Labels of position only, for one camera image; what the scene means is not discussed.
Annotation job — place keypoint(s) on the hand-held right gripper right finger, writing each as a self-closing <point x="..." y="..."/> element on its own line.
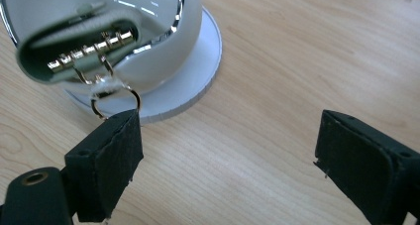
<point x="360" y="165"/>

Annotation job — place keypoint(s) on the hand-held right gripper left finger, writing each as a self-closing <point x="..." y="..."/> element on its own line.
<point x="105" y="165"/>

